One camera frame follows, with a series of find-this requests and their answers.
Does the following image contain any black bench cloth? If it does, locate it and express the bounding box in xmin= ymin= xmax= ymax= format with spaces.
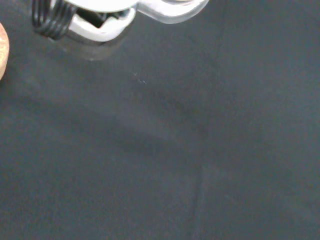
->
xmin=0 ymin=0 xmax=320 ymax=240

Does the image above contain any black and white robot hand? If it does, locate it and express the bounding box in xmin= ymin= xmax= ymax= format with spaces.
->
xmin=31 ymin=0 xmax=137 ymax=43

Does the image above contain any cork ring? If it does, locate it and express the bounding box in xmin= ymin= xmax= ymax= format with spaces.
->
xmin=0 ymin=22 xmax=11 ymax=81

